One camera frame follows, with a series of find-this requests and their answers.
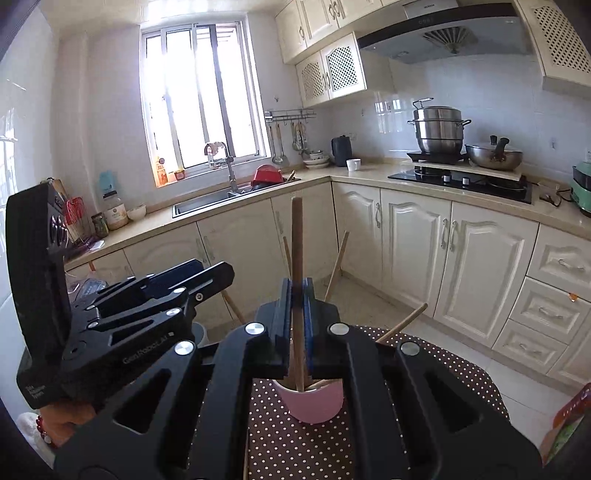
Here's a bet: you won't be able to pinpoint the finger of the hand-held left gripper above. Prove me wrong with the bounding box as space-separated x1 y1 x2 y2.
71 259 205 315
60 261 235 409

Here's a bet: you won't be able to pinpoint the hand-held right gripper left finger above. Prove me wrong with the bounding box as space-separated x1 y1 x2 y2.
53 277 294 480

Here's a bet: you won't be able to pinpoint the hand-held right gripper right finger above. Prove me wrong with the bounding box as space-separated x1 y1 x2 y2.
302 277 543 480

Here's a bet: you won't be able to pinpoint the bunch of wooden chopsticks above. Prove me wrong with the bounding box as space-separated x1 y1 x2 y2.
222 231 428 393

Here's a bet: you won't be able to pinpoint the pink cup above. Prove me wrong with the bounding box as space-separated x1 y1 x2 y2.
276 376 345 424

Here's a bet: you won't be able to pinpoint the single wooden chopstick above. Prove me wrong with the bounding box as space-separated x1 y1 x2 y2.
291 196 306 393

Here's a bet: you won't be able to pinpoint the hanging metal utensils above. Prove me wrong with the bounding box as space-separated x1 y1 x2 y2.
290 121 308 155

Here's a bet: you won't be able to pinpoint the person's left hand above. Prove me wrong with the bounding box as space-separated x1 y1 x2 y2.
46 397 100 446

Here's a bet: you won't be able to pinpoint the steel sink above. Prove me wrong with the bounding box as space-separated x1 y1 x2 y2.
172 178 301 219

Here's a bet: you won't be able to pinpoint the large glass jar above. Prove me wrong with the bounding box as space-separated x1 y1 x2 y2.
102 194 129 230

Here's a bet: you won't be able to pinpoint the chrome faucet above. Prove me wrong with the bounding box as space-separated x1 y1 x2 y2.
204 142 238 195

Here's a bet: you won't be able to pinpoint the red bowl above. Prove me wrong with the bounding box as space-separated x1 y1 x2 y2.
250 165 283 188

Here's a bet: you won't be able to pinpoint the hanging metal ladle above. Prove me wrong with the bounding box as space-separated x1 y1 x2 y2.
269 122 284 165

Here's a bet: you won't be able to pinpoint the brown polka dot tablecloth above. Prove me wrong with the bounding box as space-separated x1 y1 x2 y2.
191 325 511 480

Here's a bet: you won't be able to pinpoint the barred kitchen window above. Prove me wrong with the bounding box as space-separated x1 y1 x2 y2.
140 21 273 185

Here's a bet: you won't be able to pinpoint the black electric kettle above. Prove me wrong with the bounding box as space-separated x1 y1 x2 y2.
331 135 354 168

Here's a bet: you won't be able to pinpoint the black gas stove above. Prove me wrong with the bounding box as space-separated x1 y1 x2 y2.
388 161 534 205

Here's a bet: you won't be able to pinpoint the steel steamer pot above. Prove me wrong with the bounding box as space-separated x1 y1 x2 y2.
407 98 472 155

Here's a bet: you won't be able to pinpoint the small lattice door cabinet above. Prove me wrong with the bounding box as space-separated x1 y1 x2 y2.
295 32 368 109

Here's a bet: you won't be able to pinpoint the steel wok with lid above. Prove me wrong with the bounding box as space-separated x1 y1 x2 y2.
464 135 525 171

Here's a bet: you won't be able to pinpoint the printed bag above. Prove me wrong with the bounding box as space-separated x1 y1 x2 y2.
540 383 591 467

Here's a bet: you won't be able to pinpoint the black range hood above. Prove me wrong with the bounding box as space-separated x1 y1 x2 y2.
355 0 534 65

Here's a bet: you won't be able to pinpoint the green cooking appliance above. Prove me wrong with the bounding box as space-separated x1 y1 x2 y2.
570 159 591 215

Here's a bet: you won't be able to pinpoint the large lattice door cabinet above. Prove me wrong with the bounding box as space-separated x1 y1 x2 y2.
515 0 591 95

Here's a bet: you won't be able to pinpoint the metal utensil rail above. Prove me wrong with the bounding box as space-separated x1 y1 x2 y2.
264 108 318 124

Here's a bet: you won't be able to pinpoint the black power cord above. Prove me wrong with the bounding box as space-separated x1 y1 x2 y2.
539 185 573 208

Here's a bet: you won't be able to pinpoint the cream wall cabinets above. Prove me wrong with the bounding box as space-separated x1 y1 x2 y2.
274 0 407 65

